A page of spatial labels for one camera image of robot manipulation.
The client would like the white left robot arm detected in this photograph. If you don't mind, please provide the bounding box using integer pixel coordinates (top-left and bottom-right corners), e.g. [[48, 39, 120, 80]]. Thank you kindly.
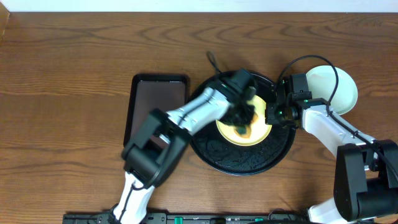
[[108, 69, 257, 223]]

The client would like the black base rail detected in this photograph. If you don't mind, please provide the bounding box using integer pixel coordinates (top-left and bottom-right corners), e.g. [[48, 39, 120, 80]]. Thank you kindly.
[[62, 212, 310, 224]]

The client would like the mint green plate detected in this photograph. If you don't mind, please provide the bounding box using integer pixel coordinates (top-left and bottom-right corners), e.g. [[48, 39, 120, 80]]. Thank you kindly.
[[306, 65, 358, 115]]

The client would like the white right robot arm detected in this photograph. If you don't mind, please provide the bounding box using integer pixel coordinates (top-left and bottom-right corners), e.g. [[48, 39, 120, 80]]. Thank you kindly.
[[266, 74, 397, 223]]

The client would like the yellow plate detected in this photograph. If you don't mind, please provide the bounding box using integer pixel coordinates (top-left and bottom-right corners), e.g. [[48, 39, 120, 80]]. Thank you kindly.
[[216, 95, 272, 146]]

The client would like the rectangular black water tray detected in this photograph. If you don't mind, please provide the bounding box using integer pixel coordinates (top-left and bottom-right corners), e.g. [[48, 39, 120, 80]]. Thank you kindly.
[[123, 73, 189, 146]]

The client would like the round black tray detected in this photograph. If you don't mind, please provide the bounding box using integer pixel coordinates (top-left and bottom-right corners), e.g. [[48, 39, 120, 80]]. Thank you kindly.
[[190, 71, 296, 175]]

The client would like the yellow green sponge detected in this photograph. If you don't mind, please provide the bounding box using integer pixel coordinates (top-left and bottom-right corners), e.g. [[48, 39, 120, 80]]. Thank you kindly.
[[234, 113, 258, 139]]

